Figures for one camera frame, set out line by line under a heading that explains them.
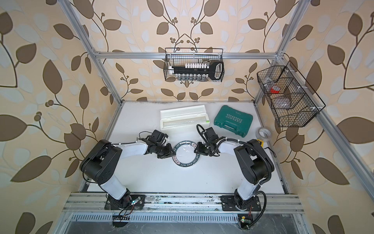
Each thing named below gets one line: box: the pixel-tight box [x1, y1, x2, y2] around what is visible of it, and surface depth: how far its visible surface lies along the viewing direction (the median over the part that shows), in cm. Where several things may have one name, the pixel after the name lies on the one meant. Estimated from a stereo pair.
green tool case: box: [213, 104, 254, 138], surface depth 104 cm
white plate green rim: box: [172, 140, 201, 168], surface depth 93 cm
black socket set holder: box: [171, 59, 225, 81], surface depth 87 cm
